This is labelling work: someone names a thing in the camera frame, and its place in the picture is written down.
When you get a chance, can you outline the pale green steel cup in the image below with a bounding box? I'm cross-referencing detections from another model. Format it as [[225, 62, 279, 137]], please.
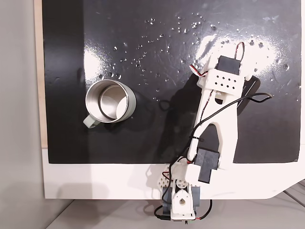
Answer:
[[82, 79, 138, 129]]

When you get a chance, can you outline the black table mat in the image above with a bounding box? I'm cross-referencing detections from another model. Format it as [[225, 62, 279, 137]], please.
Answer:
[[41, 0, 301, 165]]

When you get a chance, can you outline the black power cable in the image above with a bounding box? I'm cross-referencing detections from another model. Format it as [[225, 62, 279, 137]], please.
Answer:
[[153, 199, 213, 221]]

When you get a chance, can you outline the black oval camera box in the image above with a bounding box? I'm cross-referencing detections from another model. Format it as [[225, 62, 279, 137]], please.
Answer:
[[237, 75, 261, 115]]

